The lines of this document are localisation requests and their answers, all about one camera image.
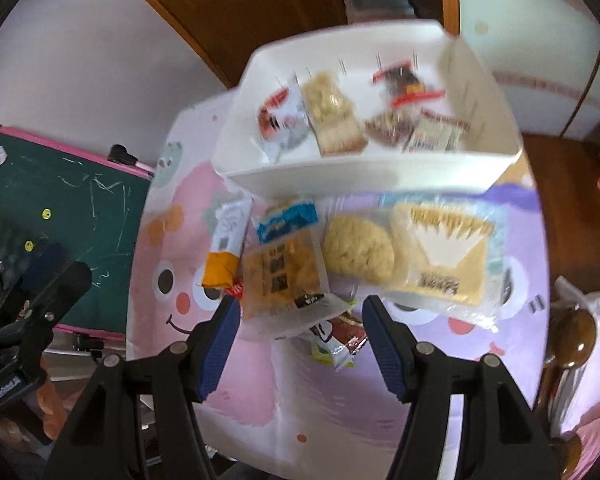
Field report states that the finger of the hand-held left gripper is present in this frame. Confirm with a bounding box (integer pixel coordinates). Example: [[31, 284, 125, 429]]
[[0, 261, 93, 356], [20, 242, 65, 286]]

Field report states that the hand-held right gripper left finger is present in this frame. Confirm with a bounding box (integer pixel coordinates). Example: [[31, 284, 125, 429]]
[[42, 294, 242, 480]]

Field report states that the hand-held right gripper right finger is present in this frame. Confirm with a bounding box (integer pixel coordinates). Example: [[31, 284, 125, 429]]
[[361, 294, 563, 480]]

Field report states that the brown cartoon snack packet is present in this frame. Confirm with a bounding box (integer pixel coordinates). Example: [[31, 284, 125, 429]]
[[315, 310, 372, 356]]

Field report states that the clear silver snack packet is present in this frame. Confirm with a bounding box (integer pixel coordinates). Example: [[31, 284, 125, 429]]
[[272, 290, 363, 342]]

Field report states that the blue label yellow cracker packet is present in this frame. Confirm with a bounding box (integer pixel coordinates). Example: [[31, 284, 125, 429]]
[[241, 199, 331, 322]]

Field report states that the orange and white snack packet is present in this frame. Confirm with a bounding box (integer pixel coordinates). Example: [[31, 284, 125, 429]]
[[201, 197, 254, 292]]

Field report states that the large crown print biscuit packet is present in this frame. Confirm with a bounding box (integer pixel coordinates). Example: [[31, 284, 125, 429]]
[[385, 199, 511, 323]]

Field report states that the round yellow cake packet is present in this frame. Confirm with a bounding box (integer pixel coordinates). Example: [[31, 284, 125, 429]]
[[321, 209, 397, 286]]

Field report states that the white plastic bin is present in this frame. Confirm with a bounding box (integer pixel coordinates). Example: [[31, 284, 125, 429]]
[[211, 19, 525, 200]]

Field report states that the beige cracker packet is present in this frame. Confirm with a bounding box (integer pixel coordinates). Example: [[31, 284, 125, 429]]
[[312, 115, 370, 157]]

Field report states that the red apple chip packet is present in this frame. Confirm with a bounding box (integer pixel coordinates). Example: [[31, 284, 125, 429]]
[[256, 76, 312, 157]]

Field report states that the pale crispy snack packet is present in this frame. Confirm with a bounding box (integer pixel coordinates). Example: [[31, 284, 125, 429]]
[[299, 71, 356, 123]]

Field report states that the red dark snack packet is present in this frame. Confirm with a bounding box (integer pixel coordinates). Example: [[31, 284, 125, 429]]
[[371, 60, 447, 110]]

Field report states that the person's left hand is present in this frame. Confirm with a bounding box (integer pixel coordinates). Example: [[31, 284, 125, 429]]
[[32, 372, 73, 438]]

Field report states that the pink cartoon tablecloth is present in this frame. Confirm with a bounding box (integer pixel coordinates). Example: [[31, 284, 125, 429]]
[[125, 92, 551, 466]]

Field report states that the black easel knob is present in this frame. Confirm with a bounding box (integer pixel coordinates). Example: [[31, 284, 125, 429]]
[[107, 144, 141, 166]]

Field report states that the brown wooden chair knob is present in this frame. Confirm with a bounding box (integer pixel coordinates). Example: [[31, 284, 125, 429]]
[[545, 307, 598, 371]]

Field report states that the brown wooden door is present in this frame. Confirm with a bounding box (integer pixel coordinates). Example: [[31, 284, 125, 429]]
[[105, 0, 351, 88]]

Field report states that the stack of folded towels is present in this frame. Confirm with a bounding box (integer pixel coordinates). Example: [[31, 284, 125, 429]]
[[345, 0, 416, 21]]

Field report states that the pale blue floral wardrobe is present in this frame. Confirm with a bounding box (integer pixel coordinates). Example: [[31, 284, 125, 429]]
[[457, 0, 600, 138]]

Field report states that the green chalkboard with pink frame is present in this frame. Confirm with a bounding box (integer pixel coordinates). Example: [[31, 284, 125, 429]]
[[0, 124, 156, 341]]

